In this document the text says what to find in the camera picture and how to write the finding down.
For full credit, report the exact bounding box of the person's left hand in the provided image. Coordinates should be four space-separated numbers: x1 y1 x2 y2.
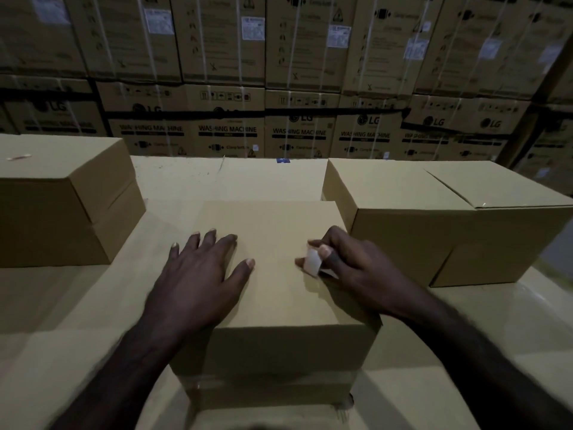
143 228 256 333

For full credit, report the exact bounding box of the person's right hand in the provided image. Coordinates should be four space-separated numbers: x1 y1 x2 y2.
295 225 427 319

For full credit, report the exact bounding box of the small white label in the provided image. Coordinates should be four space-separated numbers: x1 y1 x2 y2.
304 246 334 279

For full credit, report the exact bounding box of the person's left forearm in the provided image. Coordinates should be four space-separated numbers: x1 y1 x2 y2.
49 309 211 430

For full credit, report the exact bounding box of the person's right forearm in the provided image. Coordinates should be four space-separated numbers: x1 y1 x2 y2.
385 286 573 430

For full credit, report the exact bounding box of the wide plain cardboard box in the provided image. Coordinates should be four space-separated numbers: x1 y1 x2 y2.
321 157 573 288

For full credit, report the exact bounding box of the stack of printed appliance cartons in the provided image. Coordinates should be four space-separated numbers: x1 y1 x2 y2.
0 0 573 197

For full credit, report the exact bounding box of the wooden post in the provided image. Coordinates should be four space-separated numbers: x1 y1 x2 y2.
496 38 573 168

